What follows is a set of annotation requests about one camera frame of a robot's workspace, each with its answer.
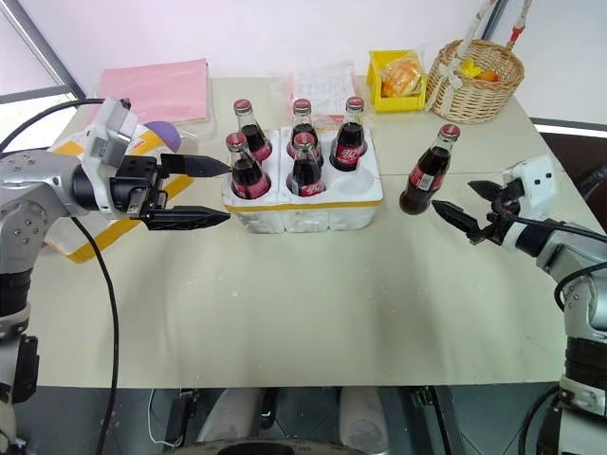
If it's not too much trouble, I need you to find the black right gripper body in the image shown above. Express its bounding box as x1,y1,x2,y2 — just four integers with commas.
480,180,525,246

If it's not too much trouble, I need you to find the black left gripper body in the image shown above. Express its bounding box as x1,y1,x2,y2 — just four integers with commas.
109,155,171,222

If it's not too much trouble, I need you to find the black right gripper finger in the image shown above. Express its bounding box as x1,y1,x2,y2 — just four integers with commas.
432,199,484,246
467,179,505,203

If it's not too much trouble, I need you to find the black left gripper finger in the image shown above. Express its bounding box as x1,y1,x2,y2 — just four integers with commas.
159,153,232,180
143,205,232,232

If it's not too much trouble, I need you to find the glass cola bottle red cap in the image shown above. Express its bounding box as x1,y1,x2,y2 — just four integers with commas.
285,132,328,198
398,123,462,217
232,99,274,163
285,98,325,168
224,132,273,201
328,95,371,173

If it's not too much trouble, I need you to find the white foam box yellow tape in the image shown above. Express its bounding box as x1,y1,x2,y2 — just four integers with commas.
44,124,194,264

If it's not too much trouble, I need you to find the white foam bottle crate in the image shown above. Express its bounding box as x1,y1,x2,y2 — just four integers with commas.
221,124,385,235

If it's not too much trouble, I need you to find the purple round object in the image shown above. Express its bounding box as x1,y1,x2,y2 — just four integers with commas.
141,120,184,152

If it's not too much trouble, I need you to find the pink paper folder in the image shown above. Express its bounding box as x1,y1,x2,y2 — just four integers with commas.
96,57,213,128

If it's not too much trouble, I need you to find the woven wicker basket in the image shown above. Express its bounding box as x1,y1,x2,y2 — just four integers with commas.
424,38,526,126

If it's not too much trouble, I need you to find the yellow item in basket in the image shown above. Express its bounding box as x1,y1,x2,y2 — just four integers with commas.
457,56,502,84

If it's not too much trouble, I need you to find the yellow plastic bin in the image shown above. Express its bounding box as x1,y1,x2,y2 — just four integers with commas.
366,47,429,115

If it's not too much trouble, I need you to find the bagged orange fruit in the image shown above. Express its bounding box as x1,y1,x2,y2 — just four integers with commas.
380,48,427,99

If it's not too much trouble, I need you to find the clear plastic bag with papers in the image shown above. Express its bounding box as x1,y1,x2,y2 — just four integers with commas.
268,60,377,133

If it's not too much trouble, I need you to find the white rounded robot leg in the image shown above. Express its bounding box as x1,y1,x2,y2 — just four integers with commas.
338,385,391,452
195,387,261,445

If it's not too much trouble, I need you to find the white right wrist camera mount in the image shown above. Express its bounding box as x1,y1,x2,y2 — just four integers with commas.
501,155,557,215

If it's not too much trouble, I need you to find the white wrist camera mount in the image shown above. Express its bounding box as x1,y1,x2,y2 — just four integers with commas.
81,97,139,220
501,155,557,215

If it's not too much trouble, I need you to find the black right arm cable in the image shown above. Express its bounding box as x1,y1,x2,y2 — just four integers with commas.
509,214,607,312

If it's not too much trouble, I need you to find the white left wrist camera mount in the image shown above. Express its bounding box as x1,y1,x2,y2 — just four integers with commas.
81,97,139,220

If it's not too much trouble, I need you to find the white ribbon basket handle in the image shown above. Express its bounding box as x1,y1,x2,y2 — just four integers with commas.
433,0,497,113

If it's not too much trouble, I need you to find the dark window frame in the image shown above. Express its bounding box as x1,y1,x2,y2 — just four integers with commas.
0,0,87,106

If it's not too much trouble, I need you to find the black table leg bracket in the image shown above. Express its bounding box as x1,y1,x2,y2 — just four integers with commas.
257,387,280,431
410,385,459,455
163,387,199,447

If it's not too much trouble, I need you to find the thin white cable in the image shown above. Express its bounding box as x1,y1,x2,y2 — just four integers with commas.
145,388,184,448

